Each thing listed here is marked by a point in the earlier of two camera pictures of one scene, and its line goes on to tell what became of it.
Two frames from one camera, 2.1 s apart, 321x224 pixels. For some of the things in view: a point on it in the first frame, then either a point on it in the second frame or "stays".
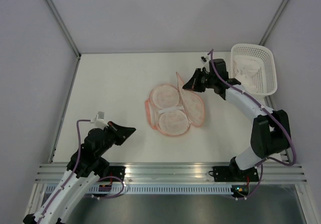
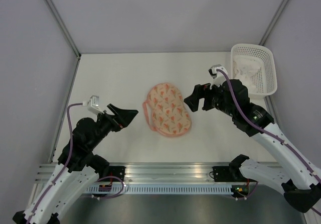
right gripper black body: [207, 81] to [213, 99]
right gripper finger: [194, 83] to [192, 101]
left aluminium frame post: [58, 19] stays
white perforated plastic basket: [254, 66] stays
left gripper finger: [123, 132] to [124, 117]
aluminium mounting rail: [274, 173] stays
